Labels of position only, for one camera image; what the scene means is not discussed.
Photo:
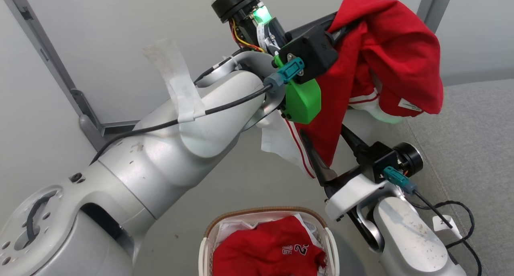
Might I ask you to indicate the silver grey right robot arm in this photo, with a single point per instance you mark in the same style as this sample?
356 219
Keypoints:
409 236

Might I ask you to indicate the grey fabric sofa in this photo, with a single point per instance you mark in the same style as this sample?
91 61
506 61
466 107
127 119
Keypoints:
474 147

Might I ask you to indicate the grey metal frame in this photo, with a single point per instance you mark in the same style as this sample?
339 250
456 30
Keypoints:
86 107

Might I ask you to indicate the teal left camera connector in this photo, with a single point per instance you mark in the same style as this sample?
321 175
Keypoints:
289 72

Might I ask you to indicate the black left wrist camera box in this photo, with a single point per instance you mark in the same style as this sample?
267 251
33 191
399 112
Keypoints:
311 53

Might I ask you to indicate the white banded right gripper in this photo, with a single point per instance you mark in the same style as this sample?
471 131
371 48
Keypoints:
353 195

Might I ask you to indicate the red sports garment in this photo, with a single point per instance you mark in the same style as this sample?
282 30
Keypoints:
401 59

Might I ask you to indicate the grey metal post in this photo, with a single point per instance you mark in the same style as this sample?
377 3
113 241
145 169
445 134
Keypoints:
435 7

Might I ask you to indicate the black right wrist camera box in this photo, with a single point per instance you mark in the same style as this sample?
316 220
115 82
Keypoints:
377 159

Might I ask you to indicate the teal right camera connector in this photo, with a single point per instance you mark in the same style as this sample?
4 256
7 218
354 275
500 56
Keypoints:
397 179

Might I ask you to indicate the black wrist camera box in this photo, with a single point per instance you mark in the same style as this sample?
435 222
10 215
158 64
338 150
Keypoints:
311 53
377 159

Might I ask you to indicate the red numbered jersey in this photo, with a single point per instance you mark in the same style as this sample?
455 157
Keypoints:
261 252

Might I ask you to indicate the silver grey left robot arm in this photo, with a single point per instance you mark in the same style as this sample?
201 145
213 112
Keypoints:
160 159

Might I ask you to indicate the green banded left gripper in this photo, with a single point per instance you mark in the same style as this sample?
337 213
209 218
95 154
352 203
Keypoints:
303 103

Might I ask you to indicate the teal camera connector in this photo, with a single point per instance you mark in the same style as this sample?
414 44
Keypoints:
397 179
289 72

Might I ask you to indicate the white tape strip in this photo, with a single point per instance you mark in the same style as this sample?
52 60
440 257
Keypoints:
180 87

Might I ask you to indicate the thin white garment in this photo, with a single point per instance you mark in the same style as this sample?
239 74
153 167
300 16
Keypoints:
277 141

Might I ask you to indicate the white wicker-rimmed laundry basket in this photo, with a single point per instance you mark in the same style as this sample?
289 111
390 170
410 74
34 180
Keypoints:
263 210

